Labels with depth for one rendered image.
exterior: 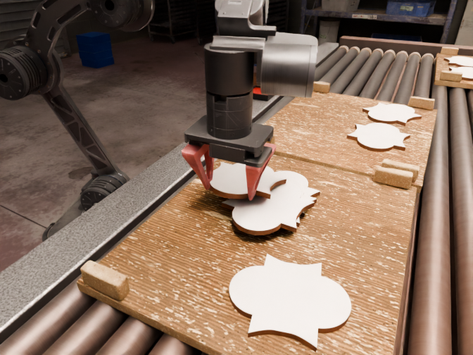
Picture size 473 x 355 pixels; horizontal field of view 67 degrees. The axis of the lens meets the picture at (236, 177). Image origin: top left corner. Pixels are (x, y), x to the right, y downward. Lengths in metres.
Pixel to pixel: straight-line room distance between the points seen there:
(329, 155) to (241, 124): 0.32
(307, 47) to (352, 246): 0.26
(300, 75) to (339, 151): 0.37
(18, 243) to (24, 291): 1.68
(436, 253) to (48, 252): 0.54
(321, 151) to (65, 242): 0.48
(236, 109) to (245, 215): 0.15
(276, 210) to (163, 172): 0.27
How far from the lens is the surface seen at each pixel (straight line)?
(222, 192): 0.50
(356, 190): 0.63
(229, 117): 0.43
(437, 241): 0.60
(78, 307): 0.50
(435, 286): 0.53
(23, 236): 2.24
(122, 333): 0.44
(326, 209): 0.57
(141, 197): 0.64
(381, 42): 1.80
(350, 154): 0.74
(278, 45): 0.42
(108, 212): 0.62
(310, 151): 0.74
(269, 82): 0.41
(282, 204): 0.52
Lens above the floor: 1.27
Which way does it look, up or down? 32 degrees down
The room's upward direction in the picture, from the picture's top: straight up
